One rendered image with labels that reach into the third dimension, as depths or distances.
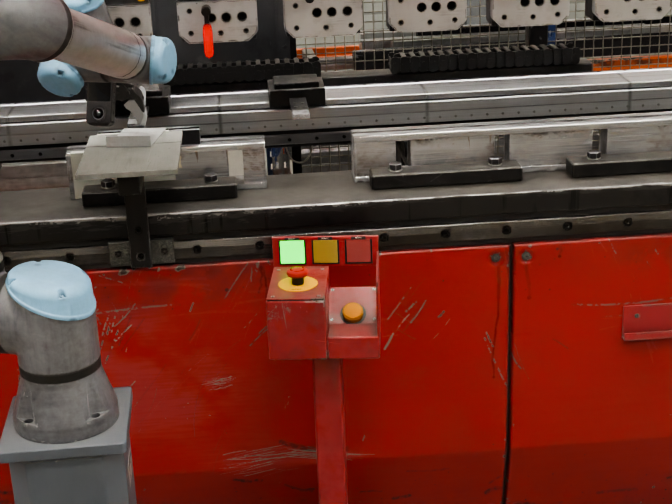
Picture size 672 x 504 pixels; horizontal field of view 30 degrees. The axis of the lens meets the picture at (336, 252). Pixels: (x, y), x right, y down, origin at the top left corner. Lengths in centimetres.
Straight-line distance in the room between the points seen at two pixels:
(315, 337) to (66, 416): 59
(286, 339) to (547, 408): 66
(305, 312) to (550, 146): 66
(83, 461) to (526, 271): 106
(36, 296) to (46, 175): 268
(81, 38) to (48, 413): 53
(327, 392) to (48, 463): 69
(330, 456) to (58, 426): 74
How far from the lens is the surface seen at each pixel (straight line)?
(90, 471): 184
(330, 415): 237
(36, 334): 178
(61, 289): 176
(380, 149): 251
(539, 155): 257
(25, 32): 169
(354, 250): 234
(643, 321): 262
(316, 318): 223
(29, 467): 185
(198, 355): 252
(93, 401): 184
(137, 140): 239
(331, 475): 244
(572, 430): 269
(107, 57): 189
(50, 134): 278
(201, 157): 250
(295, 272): 226
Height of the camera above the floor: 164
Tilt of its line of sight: 21 degrees down
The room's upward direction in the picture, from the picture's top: 2 degrees counter-clockwise
